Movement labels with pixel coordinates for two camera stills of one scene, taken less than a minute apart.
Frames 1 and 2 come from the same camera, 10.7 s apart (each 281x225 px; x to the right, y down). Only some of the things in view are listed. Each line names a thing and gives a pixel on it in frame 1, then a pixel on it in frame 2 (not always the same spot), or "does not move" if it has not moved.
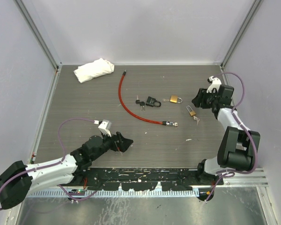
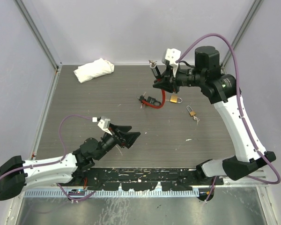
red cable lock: (166, 123) -> (153, 105)
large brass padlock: (174, 98) does not move
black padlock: (151, 101) does not move
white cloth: (93, 70) does not move
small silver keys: (195, 118) does not move
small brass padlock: (192, 113) does not move
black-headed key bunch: (142, 103) -> (142, 97)
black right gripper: (201, 97) -> (168, 83)
